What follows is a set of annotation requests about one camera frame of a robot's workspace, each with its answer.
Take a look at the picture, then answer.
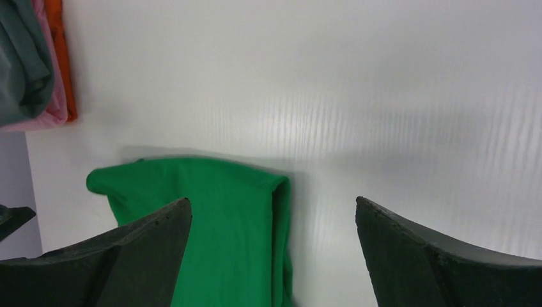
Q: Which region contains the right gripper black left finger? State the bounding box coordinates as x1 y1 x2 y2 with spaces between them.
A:
1 198 192 306

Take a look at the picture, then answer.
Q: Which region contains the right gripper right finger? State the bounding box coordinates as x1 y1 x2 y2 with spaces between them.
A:
355 196 541 306

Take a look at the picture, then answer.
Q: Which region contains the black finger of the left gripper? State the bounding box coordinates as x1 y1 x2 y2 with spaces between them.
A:
0 205 36 241

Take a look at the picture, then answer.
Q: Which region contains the green t-shirt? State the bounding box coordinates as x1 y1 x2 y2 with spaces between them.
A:
86 157 293 306

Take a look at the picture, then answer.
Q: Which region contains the pink folded t-shirt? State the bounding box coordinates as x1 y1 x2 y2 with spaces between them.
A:
1 1 67 131

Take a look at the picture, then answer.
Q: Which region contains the dark grey folded t-shirt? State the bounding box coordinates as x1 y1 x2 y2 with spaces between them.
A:
1 1 54 127

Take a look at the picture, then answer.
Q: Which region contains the orange folded t-shirt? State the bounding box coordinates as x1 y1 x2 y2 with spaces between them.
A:
44 0 78 123

